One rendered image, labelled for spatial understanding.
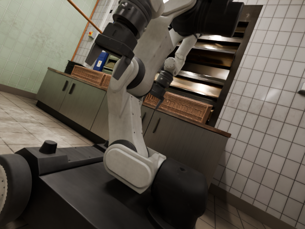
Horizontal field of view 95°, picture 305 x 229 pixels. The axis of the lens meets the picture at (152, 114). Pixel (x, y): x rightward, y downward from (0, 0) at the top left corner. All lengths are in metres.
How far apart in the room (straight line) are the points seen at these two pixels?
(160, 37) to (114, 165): 0.52
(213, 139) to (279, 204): 0.90
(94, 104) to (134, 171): 1.22
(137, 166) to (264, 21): 2.02
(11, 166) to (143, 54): 0.57
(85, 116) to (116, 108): 1.12
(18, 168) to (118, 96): 0.37
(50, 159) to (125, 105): 0.32
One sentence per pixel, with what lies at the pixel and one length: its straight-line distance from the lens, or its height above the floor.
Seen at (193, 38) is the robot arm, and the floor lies 0.97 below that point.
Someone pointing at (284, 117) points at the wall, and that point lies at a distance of 1.78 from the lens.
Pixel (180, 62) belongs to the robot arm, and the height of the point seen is 0.85.
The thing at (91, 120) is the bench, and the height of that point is 0.20.
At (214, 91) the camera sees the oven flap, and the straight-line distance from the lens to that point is 1.74.
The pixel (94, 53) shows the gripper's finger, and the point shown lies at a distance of 0.47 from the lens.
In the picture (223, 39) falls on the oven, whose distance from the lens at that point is 2.05.
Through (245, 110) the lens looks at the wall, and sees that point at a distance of 1.71.
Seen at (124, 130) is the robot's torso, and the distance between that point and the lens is 0.57.
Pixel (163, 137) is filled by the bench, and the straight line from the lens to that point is 1.16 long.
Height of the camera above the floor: 0.47
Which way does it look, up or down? 2 degrees up
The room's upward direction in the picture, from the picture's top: 23 degrees clockwise
